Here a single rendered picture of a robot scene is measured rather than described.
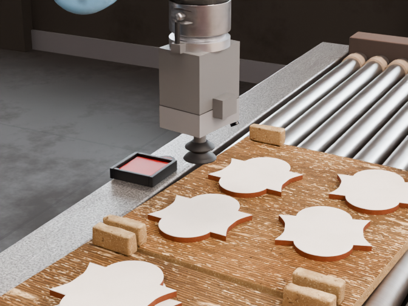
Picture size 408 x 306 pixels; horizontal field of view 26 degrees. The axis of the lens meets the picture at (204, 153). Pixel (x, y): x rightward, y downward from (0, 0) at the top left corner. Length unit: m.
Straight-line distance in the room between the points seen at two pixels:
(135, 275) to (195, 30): 0.29
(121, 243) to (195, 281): 0.11
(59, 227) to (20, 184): 2.41
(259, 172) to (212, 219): 0.17
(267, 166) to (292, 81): 0.52
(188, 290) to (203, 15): 0.32
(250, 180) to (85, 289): 0.38
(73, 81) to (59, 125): 0.69
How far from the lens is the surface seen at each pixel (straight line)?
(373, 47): 2.02
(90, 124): 4.22
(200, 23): 1.05
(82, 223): 1.22
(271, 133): 1.42
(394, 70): 1.91
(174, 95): 1.08
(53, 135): 4.11
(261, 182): 1.27
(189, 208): 1.19
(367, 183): 1.28
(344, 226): 1.15
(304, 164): 1.36
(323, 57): 1.99
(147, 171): 1.34
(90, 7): 0.91
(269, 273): 1.05
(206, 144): 1.12
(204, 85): 1.06
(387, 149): 1.51
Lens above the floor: 1.46
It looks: 22 degrees down
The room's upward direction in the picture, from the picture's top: straight up
